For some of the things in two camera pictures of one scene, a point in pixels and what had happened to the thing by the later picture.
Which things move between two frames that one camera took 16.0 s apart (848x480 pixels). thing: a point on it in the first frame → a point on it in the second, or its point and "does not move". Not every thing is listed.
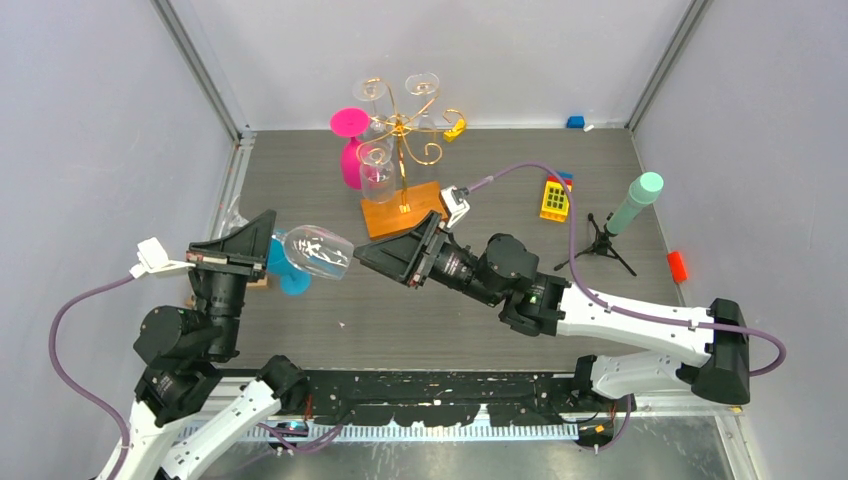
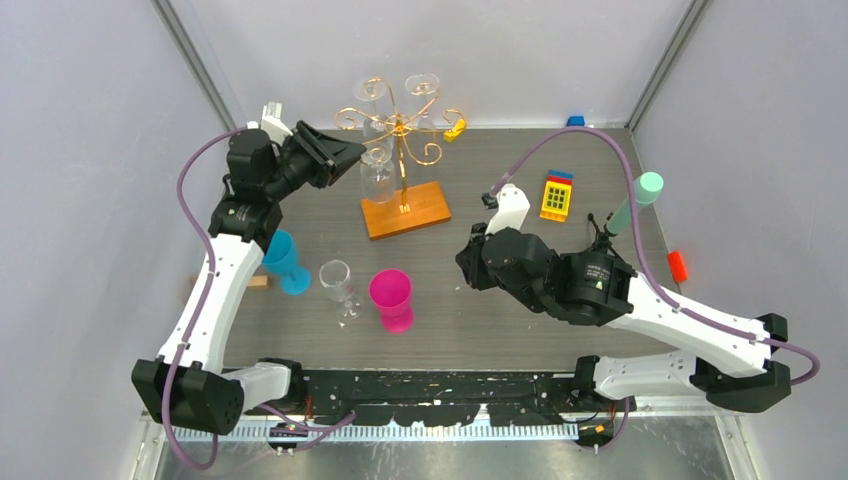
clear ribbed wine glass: [377, 170] does not move
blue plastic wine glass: [293, 280] does not move
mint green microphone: [642, 192] does not move
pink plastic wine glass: [350, 122] → [391, 291]
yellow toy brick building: [555, 204] does not move
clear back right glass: [423, 84] does not move
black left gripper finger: [244, 250] → [330, 150]
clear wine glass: [316, 251] → [335, 275]
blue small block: [575, 122] does not move
